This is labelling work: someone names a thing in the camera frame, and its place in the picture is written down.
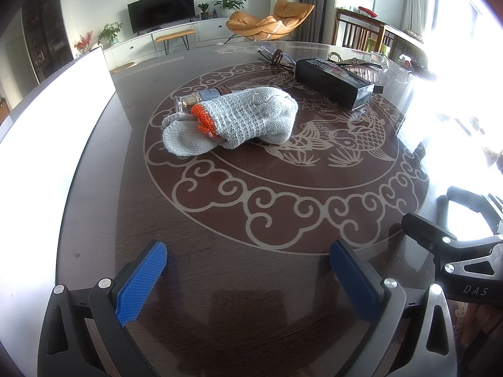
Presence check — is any rhinestone gold hair claw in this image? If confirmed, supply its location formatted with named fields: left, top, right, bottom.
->
left=327, top=52, right=382, bottom=71

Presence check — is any black rectangular box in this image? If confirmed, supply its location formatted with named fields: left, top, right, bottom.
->
left=294, top=58, right=375, bottom=110

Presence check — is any wooden dining chair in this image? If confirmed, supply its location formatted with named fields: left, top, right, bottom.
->
left=333, top=8, right=386, bottom=53

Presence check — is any grey knit work glove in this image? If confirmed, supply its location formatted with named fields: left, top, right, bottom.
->
left=162, top=87, right=298, bottom=157

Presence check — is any gold cosmetic tube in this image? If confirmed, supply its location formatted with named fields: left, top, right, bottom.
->
left=174, top=85, right=236, bottom=112

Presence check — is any orange lounge chair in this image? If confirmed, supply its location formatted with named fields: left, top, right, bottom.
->
left=226, top=0, right=315, bottom=41

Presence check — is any grey curtain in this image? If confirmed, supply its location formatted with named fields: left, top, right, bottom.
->
left=296, top=0, right=329, bottom=42

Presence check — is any red flower arrangement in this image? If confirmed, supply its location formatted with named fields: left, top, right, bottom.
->
left=74, top=31, right=93, bottom=55

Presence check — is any green potted plant left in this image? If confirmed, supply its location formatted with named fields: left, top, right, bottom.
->
left=97, top=21, right=123, bottom=46

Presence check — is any green potted plant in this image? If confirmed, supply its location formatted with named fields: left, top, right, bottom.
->
left=97, top=21, right=123, bottom=46
left=213, top=0, right=247, bottom=18

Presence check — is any white tv cabinet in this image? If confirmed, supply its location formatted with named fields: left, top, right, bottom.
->
left=104, top=18, right=232, bottom=71

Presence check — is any wooden bench with metal legs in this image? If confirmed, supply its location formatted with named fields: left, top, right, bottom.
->
left=153, top=29, right=196, bottom=55

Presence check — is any green potted plant right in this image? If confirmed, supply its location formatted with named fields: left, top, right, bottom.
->
left=213, top=0, right=247, bottom=18

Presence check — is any dark display shelf cabinet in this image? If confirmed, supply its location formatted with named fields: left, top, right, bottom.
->
left=21, top=0, right=73, bottom=83

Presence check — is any small potted plant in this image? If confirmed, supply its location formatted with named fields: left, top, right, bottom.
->
left=197, top=3, right=209, bottom=20

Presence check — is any black flat screen television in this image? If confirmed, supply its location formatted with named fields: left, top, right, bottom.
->
left=128, top=0, right=195, bottom=33

